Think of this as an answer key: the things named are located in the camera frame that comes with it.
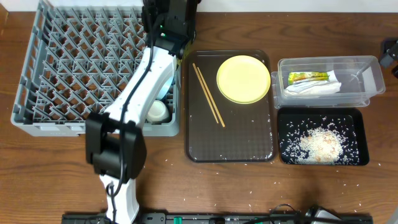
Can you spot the blue bowl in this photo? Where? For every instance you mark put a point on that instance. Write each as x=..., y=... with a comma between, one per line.
x=165, y=89

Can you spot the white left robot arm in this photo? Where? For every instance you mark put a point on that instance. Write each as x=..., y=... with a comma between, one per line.
x=114, y=141

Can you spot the pile of rice waste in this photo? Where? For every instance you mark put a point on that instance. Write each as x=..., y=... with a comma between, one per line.
x=317, y=139

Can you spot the dark brown serving tray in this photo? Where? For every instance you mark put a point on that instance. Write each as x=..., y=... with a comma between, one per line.
x=250, y=132

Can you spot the black waste tray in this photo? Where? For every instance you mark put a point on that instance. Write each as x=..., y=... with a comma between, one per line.
x=352, y=112

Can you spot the clear plastic waste bin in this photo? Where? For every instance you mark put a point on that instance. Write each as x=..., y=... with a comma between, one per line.
x=360, y=76

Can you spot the crumpled white wrapper waste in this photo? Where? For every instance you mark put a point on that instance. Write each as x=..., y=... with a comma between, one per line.
x=312, y=83

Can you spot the grey dish rack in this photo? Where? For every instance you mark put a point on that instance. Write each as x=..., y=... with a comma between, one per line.
x=78, y=61

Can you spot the white cup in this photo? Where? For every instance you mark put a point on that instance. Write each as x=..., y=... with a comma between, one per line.
x=158, y=113

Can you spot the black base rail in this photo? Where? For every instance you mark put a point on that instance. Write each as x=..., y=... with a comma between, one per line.
x=161, y=218

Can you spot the yellow plate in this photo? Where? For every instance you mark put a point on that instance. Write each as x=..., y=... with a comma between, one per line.
x=243, y=79

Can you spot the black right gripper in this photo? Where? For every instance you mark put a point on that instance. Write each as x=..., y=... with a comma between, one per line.
x=394, y=53

